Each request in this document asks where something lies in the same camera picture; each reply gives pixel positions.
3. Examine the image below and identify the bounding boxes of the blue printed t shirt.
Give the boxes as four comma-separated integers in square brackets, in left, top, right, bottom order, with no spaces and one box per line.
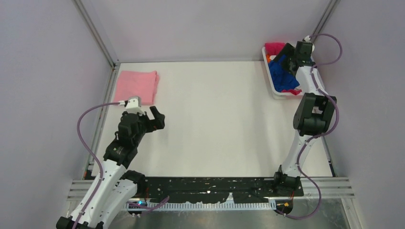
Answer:
[268,55,302,95]

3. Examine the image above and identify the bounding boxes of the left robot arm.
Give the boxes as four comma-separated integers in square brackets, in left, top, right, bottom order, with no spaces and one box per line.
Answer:
[56,106,165,229]

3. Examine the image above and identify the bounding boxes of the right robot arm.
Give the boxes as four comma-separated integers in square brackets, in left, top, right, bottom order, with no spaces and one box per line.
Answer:
[272,41,337,196]

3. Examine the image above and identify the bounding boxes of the magenta t shirt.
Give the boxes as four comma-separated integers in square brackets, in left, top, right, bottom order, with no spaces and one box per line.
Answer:
[265,42,303,96]

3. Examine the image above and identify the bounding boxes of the folded pink t shirt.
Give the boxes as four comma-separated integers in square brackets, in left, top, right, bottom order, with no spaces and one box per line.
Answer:
[113,71,160,105]

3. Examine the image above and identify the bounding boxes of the white plastic basket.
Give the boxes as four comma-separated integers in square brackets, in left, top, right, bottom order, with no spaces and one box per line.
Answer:
[261,46,303,100]

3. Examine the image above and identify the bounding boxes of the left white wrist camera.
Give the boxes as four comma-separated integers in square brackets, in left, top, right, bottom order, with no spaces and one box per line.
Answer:
[119,96,142,113]

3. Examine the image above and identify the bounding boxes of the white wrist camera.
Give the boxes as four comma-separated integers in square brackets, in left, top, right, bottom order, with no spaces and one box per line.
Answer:
[119,96,142,113]
[302,35,315,52]

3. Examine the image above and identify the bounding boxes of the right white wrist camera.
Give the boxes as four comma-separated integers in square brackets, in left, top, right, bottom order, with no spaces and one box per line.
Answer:
[302,35,315,52]

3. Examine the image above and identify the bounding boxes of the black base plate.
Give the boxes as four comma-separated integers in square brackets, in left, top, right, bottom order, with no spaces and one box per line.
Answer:
[135,177,304,204]

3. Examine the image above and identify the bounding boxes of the white slotted cable duct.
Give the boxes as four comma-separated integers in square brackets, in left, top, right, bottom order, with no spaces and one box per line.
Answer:
[125,202,277,212]

